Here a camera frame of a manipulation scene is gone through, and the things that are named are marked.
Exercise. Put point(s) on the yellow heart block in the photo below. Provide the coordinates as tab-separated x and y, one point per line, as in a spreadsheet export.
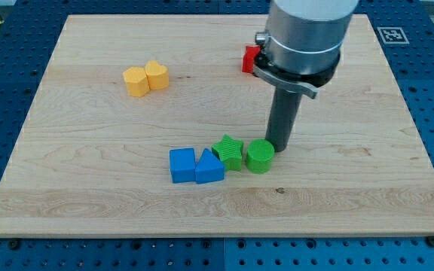
157	75

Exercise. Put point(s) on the blue cube block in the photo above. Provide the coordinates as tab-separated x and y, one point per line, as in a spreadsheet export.
182	165

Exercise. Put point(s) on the red block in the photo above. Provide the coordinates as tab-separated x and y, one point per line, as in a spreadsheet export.
251	51

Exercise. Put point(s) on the blue triangle block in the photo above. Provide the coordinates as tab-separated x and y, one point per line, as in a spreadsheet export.
209	168

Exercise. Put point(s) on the wooden board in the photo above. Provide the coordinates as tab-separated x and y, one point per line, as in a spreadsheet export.
93	162

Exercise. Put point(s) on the green star block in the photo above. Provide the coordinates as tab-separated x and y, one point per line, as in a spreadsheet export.
230	152

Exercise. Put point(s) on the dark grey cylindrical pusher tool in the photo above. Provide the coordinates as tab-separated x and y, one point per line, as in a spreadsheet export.
283	112

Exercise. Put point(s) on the white fiducial marker tag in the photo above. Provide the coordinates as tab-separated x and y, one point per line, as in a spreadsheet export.
392	35

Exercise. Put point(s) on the green cylinder block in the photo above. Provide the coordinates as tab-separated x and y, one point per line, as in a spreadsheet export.
259	156

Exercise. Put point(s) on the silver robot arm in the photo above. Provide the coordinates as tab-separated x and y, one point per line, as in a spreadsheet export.
301	42

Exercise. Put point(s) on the yellow hexagon block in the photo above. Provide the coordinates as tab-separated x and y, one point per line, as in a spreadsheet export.
136	81

